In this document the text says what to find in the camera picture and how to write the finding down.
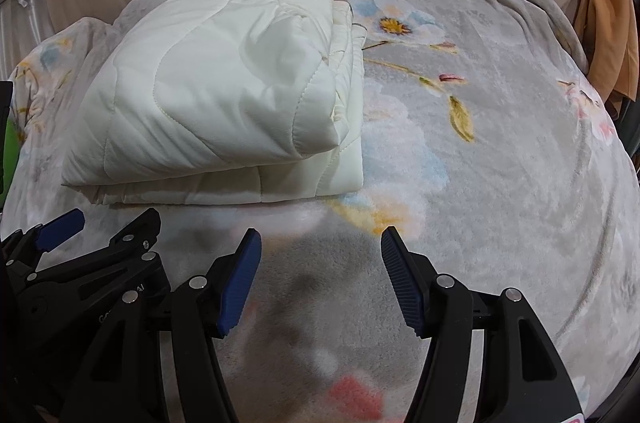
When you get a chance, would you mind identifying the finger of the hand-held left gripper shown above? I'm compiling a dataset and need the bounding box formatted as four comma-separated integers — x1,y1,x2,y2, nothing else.
30,208,162,284
0,209,85,279

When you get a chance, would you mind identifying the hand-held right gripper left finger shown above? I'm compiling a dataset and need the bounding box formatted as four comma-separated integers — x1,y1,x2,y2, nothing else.
60,228,262,423

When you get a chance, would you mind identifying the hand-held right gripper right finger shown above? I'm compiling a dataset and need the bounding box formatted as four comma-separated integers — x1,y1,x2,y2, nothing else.
380,226,583,423

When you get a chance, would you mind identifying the white quilted comforter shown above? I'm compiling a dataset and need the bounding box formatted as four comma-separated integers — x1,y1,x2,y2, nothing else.
60,0,365,207

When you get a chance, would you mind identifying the green object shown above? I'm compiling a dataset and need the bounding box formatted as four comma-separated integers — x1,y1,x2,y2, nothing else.
0,120,24,194

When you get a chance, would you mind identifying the grey floral blanket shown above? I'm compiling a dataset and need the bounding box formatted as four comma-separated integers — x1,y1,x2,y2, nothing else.
0,0,640,423

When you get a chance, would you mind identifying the orange hanging cloth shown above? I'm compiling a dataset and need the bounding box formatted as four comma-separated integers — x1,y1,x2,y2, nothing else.
572,0,639,104

